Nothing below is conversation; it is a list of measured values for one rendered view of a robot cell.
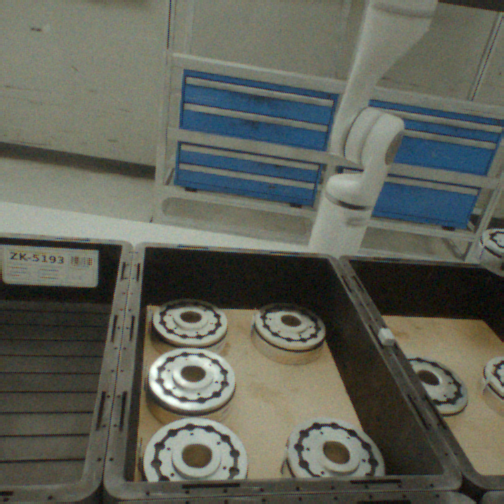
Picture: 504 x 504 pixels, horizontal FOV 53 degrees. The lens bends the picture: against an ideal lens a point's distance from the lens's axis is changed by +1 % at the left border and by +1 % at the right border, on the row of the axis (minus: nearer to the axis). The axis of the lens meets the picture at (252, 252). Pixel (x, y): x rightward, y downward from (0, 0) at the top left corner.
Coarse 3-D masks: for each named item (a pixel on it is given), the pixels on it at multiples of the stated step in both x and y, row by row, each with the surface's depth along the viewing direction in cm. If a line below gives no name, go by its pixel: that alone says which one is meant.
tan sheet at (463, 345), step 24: (408, 336) 78; (432, 336) 79; (456, 336) 80; (480, 336) 81; (456, 360) 74; (480, 360) 75; (480, 408) 66; (456, 432) 62; (480, 432) 62; (480, 456) 59
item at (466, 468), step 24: (384, 264) 77; (408, 264) 78; (432, 264) 79; (456, 264) 80; (480, 264) 81; (360, 288) 69; (408, 360) 56; (432, 408) 50; (456, 456) 45; (480, 480) 43
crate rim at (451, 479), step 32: (256, 256) 73; (288, 256) 74; (320, 256) 75; (352, 288) 68; (128, 320) 55; (128, 352) 50; (384, 352) 57; (128, 384) 47; (128, 416) 43; (416, 416) 49; (192, 480) 39; (224, 480) 39; (256, 480) 40; (288, 480) 40; (320, 480) 41; (352, 480) 41; (384, 480) 42; (416, 480) 42; (448, 480) 43
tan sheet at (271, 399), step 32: (224, 352) 68; (256, 352) 69; (256, 384) 63; (288, 384) 64; (320, 384) 65; (256, 416) 59; (288, 416) 60; (320, 416) 60; (352, 416) 61; (256, 448) 55
